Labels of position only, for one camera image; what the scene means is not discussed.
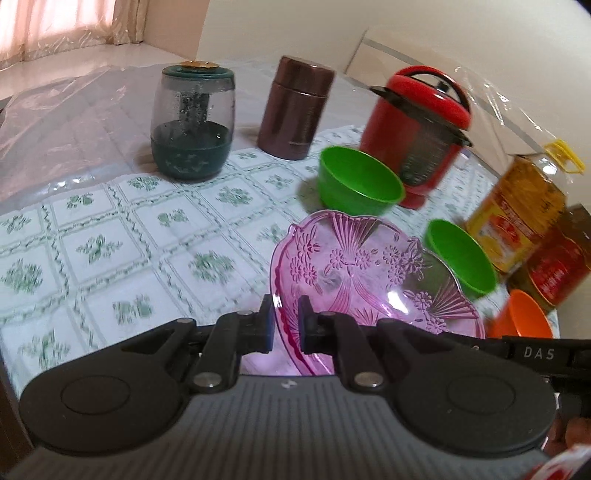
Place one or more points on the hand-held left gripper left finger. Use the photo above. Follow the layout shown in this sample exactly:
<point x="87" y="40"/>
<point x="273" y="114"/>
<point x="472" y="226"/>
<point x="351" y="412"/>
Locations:
<point x="267" y="328"/>

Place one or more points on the yellow cooking oil bottle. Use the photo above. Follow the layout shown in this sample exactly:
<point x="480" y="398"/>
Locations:
<point x="512" y="217"/>

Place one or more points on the orange plastic bowl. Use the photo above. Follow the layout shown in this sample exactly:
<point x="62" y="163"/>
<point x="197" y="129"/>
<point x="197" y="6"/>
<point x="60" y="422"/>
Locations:
<point x="521" y="316"/>

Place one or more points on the pink curtain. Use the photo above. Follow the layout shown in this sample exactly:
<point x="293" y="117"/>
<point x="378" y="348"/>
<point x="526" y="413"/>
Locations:
<point x="69" y="23"/>

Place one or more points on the green plastic bowl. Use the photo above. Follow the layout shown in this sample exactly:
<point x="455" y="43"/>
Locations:
<point x="461" y="258"/>
<point x="360" y="177"/>

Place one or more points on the pink glass plate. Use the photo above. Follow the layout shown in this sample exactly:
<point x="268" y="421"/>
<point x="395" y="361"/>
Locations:
<point x="369" y="267"/>

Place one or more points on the red electric pressure cooker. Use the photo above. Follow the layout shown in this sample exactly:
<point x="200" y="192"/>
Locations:
<point x="401" y="124"/>

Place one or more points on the clear plastic sheet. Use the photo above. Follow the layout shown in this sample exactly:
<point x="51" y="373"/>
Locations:
<point x="69" y="124"/>

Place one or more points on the person's right hand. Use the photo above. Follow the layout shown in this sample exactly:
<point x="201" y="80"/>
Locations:
<point x="572" y="431"/>

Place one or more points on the red label oil bottle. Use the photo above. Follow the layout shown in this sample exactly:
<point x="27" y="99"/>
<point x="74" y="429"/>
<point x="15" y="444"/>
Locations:
<point x="558" y="267"/>

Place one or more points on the green floral tablecloth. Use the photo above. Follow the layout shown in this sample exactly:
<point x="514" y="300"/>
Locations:
<point x="138" y="240"/>

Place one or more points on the brown metal canister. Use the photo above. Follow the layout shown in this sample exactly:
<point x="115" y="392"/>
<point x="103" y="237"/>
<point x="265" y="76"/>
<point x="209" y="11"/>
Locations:
<point x="295" y="110"/>

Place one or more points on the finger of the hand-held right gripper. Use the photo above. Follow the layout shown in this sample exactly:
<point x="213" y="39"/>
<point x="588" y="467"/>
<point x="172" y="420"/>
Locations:
<point x="487" y="347"/>

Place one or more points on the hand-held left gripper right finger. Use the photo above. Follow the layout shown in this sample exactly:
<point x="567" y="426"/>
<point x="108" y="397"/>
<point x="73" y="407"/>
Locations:
<point x="303" y="325"/>

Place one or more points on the green glass jar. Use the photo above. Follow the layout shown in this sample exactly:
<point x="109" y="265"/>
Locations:
<point x="191" y="147"/>

